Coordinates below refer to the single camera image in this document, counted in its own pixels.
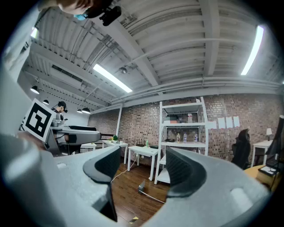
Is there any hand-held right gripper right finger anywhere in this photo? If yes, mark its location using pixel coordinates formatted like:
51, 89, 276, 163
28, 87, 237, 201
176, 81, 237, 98
142, 147, 273, 227

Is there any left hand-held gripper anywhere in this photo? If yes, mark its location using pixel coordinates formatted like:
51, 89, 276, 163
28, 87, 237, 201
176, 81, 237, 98
22, 98, 57, 142

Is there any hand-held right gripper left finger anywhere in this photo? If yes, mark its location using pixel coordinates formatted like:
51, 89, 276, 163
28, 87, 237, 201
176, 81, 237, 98
41, 145, 122, 227

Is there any grey dustpan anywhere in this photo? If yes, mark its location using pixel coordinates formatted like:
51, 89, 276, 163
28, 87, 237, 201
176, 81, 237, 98
138, 179, 166, 204

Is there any person's left forearm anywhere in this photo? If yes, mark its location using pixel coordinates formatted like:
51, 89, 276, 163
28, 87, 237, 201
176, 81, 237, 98
17, 130, 48, 152

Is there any plain white table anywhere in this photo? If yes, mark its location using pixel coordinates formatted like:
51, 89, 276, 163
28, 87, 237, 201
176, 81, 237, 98
80, 142, 97, 154

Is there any round wooden table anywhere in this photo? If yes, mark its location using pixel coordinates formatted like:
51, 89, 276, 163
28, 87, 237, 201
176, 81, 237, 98
243, 164, 281, 192

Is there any black office chair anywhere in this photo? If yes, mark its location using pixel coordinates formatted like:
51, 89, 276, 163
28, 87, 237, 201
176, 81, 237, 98
231, 128, 252, 170

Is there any white metal shelf unit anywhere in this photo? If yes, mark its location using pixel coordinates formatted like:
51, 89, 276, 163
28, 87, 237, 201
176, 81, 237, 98
154, 96, 209, 185

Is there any small white side table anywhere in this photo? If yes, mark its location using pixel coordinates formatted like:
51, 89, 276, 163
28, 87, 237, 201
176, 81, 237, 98
102, 139, 129, 165

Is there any black tray with white cards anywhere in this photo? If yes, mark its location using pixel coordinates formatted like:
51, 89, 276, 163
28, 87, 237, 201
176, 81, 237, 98
258, 165, 278, 177

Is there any white desk with lamp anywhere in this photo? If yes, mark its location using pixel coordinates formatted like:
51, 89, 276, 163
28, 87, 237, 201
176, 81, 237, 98
250, 140, 275, 168

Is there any person's light grey shirt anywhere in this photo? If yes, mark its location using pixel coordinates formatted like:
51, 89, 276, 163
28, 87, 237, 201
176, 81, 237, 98
0, 6, 48, 138

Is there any white pillar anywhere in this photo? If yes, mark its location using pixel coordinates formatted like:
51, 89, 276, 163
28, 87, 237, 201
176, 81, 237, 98
115, 104, 123, 137

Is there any blue face mask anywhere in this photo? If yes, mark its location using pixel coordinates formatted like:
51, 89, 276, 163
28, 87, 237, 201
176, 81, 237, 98
73, 13, 88, 22

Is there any long white cable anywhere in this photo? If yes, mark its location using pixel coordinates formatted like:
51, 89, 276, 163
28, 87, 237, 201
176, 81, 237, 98
110, 154, 139, 184

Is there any white table with cable hole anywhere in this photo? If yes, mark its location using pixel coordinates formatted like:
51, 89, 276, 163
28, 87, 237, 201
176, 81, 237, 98
127, 145, 159, 181

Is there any black head-mounted camera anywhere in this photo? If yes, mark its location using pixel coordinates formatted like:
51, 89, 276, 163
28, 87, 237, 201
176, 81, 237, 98
85, 4, 122, 27

